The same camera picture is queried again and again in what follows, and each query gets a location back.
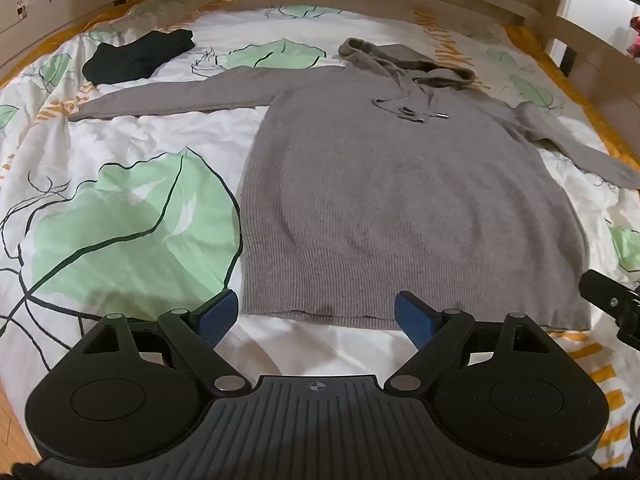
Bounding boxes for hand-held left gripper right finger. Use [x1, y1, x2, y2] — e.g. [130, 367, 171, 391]
[385, 291, 558, 396]

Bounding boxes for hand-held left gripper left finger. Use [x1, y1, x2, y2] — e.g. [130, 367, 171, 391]
[75, 289, 252, 397]

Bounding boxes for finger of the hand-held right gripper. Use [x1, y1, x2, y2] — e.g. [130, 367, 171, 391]
[579, 269, 640, 353]

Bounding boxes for grey knit hoodie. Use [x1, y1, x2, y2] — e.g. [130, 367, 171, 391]
[67, 37, 640, 333]

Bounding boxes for white leaf print duvet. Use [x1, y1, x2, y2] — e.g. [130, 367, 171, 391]
[0, 0, 640, 480]

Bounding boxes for black folded cloth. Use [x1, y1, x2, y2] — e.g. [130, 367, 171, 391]
[82, 30, 195, 83]

